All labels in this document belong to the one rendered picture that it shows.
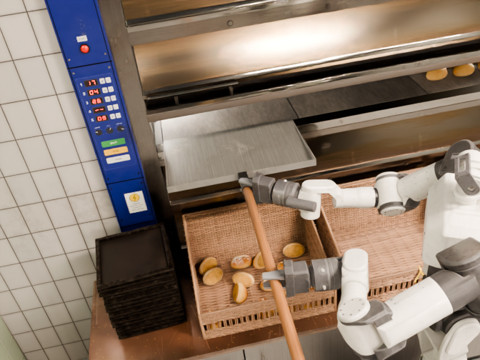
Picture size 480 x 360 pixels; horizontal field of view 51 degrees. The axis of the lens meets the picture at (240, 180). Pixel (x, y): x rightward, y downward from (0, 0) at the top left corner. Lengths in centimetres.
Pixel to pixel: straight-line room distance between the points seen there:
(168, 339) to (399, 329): 117
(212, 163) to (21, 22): 81
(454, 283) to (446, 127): 131
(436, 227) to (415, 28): 99
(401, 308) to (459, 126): 141
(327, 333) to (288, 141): 79
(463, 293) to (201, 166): 108
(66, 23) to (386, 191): 118
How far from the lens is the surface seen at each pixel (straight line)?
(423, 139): 239
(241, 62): 191
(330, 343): 221
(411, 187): 165
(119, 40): 186
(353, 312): 119
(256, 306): 200
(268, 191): 170
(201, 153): 199
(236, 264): 228
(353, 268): 136
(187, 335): 213
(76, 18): 181
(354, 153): 227
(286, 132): 206
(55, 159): 209
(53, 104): 198
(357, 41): 202
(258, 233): 155
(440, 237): 132
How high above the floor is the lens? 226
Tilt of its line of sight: 36 degrees down
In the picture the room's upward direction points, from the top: 8 degrees counter-clockwise
